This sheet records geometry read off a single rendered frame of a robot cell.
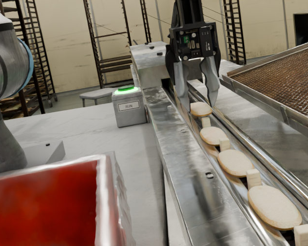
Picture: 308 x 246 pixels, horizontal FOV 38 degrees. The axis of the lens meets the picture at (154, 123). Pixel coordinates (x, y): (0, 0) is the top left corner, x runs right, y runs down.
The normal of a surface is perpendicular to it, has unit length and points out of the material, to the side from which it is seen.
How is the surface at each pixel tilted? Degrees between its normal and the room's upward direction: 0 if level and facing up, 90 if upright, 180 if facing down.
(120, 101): 90
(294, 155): 0
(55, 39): 90
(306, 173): 0
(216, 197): 0
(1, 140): 70
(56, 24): 90
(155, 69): 90
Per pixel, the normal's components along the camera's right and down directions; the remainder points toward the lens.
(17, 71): 0.99, 0.06
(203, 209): -0.17, -0.96
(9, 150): 0.81, -0.40
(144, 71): 0.07, 0.22
